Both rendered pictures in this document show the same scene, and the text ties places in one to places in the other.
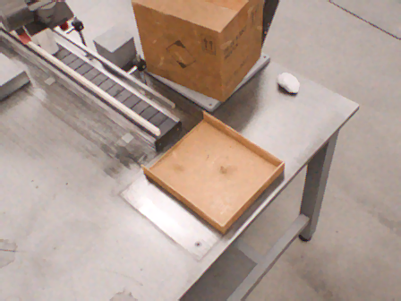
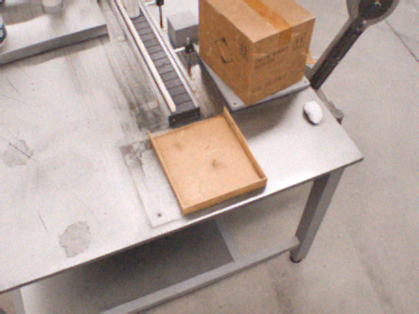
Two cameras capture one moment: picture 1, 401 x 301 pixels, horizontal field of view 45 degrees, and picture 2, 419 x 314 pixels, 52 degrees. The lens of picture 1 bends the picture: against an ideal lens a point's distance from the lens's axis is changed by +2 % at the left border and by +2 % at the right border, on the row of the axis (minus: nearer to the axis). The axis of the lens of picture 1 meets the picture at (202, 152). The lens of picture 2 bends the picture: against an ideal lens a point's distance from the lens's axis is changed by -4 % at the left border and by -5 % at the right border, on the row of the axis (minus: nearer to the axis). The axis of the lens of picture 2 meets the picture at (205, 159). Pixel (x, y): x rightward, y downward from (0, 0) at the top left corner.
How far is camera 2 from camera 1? 29 cm
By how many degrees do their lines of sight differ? 12
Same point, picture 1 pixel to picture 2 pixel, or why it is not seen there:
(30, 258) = (36, 167)
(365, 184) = (371, 235)
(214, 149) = (217, 142)
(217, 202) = (194, 188)
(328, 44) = (402, 100)
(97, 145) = (126, 101)
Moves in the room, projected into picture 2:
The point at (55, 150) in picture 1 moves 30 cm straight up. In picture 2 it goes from (94, 92) to (77, 22)
